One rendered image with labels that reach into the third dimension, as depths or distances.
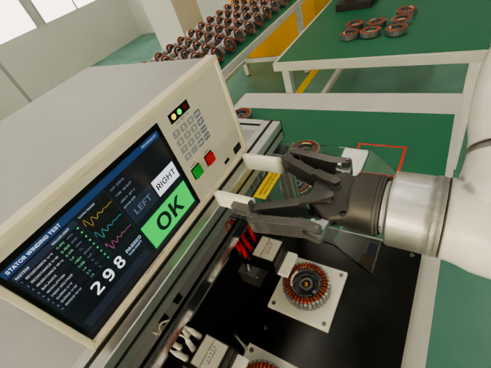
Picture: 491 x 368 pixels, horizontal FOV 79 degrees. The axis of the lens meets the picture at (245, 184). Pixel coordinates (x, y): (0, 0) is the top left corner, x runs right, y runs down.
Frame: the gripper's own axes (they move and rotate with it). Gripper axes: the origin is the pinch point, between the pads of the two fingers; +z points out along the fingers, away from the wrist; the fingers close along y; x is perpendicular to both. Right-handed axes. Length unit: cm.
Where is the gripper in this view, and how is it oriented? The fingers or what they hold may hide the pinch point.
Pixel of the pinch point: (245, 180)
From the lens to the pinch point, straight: 46.5
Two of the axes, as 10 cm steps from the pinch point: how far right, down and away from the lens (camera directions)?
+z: -8.3, -1.6, 5.3
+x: -2.7, -7.1, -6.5
